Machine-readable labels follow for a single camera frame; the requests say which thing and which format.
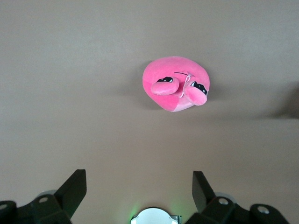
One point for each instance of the bright pink round plush toy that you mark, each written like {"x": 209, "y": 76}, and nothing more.
{"x": 163, "y": 66}

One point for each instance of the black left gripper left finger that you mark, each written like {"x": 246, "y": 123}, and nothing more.
{"x": 67, "y": 198}

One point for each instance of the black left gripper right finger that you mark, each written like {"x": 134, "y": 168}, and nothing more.
{"x": 205, "y": 200}

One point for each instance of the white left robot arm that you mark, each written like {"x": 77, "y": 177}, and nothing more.
{"x": 154, "y": 217}

